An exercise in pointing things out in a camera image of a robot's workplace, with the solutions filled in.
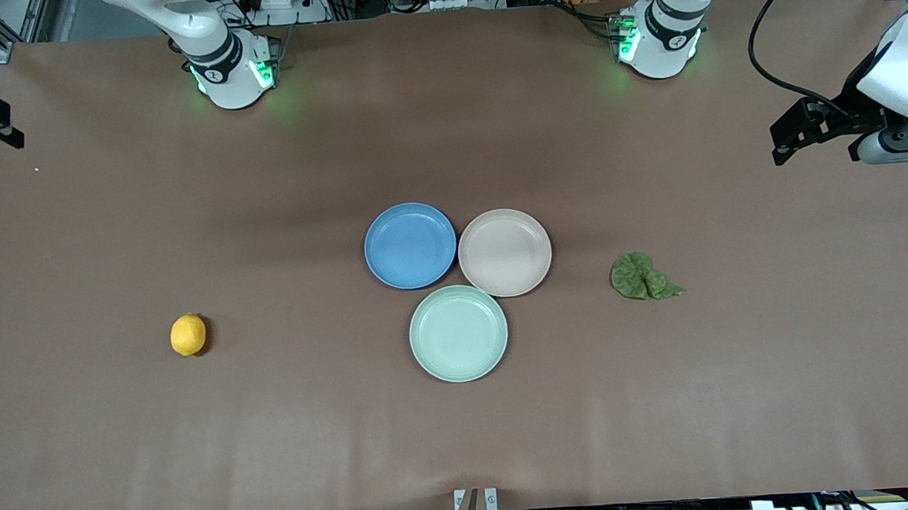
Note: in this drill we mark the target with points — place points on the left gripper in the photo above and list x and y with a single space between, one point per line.
851 103

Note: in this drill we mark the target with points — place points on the green lettuce leaf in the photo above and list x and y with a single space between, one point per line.
637 277

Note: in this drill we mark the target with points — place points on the yellow lemon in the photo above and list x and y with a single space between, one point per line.
188 334

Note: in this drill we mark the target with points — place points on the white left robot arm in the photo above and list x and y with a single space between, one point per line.
661 37

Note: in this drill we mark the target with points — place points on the beige round plate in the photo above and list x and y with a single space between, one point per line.
505 252

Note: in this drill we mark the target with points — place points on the mint green round plate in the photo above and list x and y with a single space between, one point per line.
459 333

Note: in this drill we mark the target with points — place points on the blue round plate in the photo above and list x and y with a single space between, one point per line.
410 246

